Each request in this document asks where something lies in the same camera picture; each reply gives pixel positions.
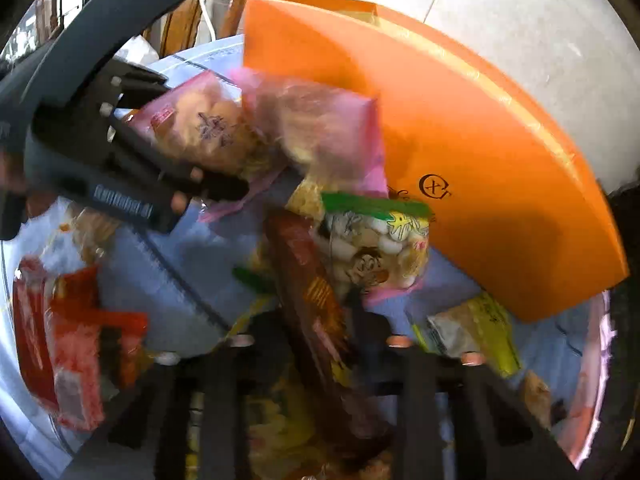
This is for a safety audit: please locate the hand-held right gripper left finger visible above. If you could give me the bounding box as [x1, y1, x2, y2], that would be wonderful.
[65, 332, 261, 480]

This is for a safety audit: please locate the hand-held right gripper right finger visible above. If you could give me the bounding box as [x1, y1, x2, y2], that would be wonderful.
[350, 302, 581, 480]

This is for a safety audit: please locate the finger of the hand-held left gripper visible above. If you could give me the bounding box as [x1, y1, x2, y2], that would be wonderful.
[107, 120, 251, 206]
[87, 57, 170, 112]

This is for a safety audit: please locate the pink packet of pastries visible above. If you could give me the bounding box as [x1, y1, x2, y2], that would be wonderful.
[127, 70, 271, 223]

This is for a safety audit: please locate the brown snack packet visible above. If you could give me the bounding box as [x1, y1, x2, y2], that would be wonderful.
[264, 209, 398, 463]

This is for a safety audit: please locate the orange cardboard box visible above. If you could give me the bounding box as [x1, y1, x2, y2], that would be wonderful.
[242, 0, 630, 323]

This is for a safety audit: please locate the dark curved chair leg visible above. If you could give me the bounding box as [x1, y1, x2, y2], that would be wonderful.
[0, 0, 241, 121]

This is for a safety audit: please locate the yellow snack packet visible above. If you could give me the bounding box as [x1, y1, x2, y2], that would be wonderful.
[185, 375, 396, 480]

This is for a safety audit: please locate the clear packet of biscuits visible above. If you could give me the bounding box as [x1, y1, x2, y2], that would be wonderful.
[67, 207, 125, 267]

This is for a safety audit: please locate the yellow-green snack packet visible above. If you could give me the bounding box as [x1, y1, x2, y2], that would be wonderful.
[411, 291, 523, 380]

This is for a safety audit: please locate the blue plaid cloth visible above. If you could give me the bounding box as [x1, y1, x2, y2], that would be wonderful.
[0, 35, 608, 480]

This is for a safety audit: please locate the green-topped cartoon snack packet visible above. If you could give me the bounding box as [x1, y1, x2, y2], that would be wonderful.
[312, 191, 434, 307]

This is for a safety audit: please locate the red snack packet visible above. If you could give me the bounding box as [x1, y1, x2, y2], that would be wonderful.
[11, 255, 151, 432]

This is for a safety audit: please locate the pink clear snack packet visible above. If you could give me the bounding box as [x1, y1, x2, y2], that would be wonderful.
[235, 67, 390, 198]

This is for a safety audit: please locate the white cable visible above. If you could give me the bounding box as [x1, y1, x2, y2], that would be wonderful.
[198, 0, 217, 42]

